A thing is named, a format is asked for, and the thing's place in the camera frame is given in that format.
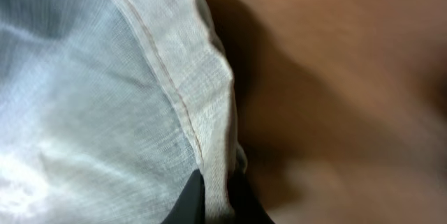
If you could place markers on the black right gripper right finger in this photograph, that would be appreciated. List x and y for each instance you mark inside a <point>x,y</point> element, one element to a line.
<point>247,208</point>

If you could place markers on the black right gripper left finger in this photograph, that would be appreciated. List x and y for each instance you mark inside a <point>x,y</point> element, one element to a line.
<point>190,205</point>

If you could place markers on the light blue denim shorts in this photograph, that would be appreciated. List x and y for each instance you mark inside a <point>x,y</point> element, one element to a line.
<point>109,106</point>

